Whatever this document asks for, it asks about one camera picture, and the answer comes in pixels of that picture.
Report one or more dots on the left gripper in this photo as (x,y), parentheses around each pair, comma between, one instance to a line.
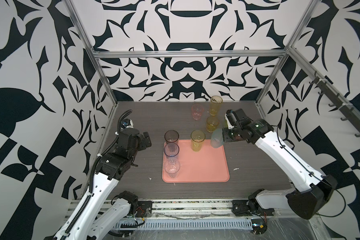
(141,143)

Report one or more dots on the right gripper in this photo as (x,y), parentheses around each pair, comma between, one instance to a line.
(226,138)

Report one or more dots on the teal glass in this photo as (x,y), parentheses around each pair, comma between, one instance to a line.
(217,138)

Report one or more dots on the tall amber glass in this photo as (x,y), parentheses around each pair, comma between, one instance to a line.
(215,104)

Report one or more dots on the blue glass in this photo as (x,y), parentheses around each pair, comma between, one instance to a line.
(171,151)

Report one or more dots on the dark smoky glass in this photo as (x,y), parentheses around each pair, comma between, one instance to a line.
(171,137)

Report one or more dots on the green glass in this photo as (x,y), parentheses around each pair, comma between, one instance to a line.
(197,140)

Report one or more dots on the pink glass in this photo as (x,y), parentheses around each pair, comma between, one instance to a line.
(197,111)

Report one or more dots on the pink tray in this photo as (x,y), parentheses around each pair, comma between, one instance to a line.
(209,165)

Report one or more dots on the clear glass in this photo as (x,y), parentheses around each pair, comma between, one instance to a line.
(172,167)

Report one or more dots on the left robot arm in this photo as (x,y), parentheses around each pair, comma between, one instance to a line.
(86,223)

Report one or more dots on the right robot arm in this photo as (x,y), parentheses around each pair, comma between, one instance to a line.
(311,190)

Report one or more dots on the short amber glass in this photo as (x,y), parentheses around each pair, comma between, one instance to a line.
(212,123)

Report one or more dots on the small circuit board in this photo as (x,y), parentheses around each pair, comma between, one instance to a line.
(259,227)

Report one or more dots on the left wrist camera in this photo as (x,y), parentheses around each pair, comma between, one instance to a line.
(127,124)

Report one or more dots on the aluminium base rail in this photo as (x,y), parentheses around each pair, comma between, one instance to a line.
(185,208)

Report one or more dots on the white cable duct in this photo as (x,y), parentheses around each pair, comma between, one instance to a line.
(191,224)

